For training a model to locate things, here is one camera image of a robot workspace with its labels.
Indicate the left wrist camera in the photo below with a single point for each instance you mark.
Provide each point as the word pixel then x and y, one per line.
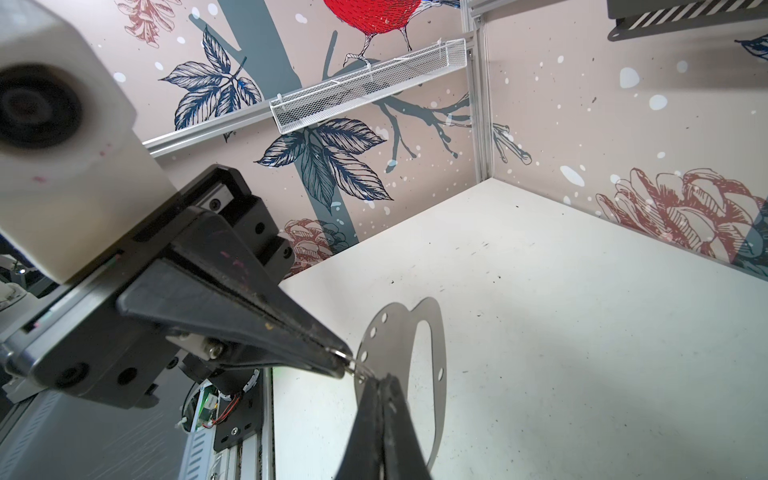
pixel 75 178

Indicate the white mesh wire shelf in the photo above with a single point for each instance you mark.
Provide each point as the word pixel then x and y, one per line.
pixel 312 105

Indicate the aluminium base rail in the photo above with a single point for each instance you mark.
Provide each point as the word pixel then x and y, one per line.
pixel 230 437

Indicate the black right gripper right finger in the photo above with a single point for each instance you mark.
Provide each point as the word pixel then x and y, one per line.
pixel 402 456

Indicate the black hanging wire basket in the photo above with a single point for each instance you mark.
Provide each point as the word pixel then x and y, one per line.
pixel 642 18

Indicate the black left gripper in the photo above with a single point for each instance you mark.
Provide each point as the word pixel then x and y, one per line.
pixel 199 276

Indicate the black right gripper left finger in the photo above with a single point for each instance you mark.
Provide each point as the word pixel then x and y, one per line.
pixel 363 457

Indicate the silver metal carabiner keyring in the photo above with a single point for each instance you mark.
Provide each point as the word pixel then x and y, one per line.
pixel 387 348

